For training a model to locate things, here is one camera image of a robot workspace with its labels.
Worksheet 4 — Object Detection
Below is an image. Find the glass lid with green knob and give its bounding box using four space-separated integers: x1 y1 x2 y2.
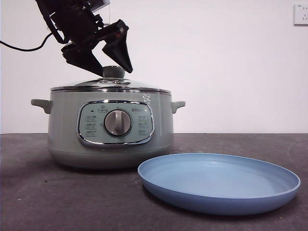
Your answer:
50 65 173 93

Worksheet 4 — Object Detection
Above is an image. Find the pale green electric steamer pot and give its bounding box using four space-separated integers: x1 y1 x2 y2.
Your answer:
30 89 186 169

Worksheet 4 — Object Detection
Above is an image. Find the blue round plate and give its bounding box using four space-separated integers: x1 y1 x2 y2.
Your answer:
137 153 301 216

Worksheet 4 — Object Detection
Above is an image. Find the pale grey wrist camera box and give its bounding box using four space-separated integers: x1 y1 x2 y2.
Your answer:
92 0 111 11

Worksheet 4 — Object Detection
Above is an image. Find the black cable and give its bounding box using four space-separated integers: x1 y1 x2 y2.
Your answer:
0 32 55 52

